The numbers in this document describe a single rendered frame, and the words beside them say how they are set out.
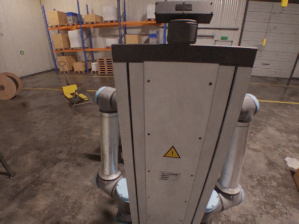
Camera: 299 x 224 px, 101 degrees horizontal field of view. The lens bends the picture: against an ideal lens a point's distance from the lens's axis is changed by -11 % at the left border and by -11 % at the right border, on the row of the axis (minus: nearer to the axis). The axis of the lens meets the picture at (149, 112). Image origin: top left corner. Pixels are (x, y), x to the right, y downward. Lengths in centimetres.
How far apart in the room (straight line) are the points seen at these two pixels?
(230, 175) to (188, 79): 71
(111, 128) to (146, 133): 41
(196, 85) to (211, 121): 11
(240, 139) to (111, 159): 74
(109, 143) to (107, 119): 15
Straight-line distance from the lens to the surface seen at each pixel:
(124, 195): 95
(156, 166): 53
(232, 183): 100
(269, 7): 1221
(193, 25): 36
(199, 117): 41
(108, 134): 84
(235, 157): 89
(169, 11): 37
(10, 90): 745
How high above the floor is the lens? 178
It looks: 26 degrees down
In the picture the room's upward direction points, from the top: straight up
